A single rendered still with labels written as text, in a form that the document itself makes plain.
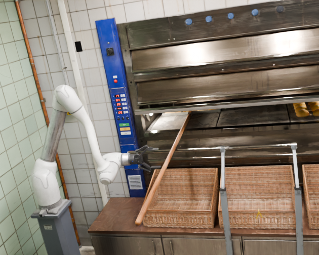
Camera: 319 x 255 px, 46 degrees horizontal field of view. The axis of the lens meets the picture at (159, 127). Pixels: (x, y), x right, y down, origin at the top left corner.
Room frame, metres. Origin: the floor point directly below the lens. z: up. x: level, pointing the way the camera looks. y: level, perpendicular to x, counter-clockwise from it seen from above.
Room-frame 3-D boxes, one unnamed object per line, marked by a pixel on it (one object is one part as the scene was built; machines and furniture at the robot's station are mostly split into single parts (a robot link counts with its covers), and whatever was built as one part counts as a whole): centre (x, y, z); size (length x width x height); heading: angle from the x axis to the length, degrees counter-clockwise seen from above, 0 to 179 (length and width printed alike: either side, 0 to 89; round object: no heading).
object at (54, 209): (2.28, 0.82, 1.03); 0.22 x 0.18 x 0.06; 163
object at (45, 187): (2.31, 0.82, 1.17); 0.18 x 0.16 x 0.22; 20
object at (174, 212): (2.68, -0.09, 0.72); 0.56 x 0.49 x 0.28; 72
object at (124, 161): (2.49, 0.27, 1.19); 0.09 x 0.06 x 0.09; 164
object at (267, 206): (2.51, -0.65, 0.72); 0.56 x 0.49 x 0.28; 74
